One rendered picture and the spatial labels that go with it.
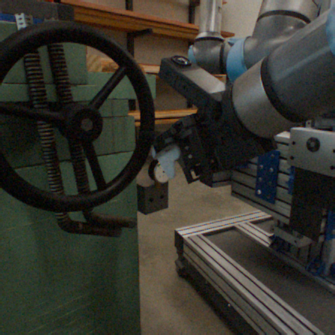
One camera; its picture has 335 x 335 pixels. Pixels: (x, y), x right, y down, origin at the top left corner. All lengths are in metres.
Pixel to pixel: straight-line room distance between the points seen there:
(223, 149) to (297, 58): 0.13
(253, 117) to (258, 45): 0.14
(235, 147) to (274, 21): 0.17
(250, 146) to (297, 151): 0.42
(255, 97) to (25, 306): 0.65
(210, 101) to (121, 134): 0.41
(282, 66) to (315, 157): 0.46
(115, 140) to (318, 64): 0.53
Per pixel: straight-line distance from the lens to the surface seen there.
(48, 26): 0.45
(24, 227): 0.68
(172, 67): 0.38
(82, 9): 2.91
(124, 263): 0.84
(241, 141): 0.33
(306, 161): 0.73
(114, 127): 0.70
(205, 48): 1.18
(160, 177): 0.73
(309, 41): 0.27
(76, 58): 0.56
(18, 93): 0.53
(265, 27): 0.43
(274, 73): 0.28
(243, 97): 0.30
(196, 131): 0.35
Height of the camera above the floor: 0.86
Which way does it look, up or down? 15 degrees down
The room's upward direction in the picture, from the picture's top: straight up
